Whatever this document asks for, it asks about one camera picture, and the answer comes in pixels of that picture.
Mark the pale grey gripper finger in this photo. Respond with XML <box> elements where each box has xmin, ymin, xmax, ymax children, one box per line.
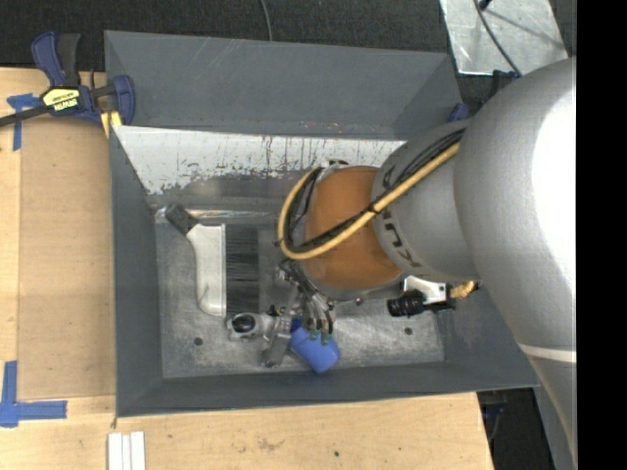
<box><xmin>263</xmin><ymin>317</ymin><xmax>294</xmax><ymax>368</ymax></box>

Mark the silver tool with black ball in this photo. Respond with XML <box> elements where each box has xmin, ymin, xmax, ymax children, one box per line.
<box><xmin>225</xmin><ymin>307</ymin><xmax>277</xmax><ymax>344</ymax></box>

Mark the blue plastic cup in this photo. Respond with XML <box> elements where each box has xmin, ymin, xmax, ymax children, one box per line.
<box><xmin>288</xmin><ymin>324</ymin><xmax>343</xmax><ymax>375</ymax></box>

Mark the white brush with black bristles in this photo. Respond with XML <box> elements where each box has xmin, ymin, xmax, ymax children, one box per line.
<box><xmin>165</xmin><ymin>203</ymin><xmax>261</xmax><ymax>318</ymax></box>

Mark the pale wood flat board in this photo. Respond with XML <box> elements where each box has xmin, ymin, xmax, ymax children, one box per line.
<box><xmin>17</xmin><ymin>111</ymin><xmax>119</xmax><ymax>402</ymax></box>

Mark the grey metal bin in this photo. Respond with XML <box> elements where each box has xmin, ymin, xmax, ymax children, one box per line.
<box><xmin>103</xmin><ymin>29</ymin><xmax>541</xmax><ymax>418</ymax></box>

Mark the black cylinder on white bracket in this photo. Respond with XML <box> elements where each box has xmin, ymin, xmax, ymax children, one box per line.
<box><xmin>386</xmin><ymin>274</ymin><xmax>458</xmax><ymax>319</ymax></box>

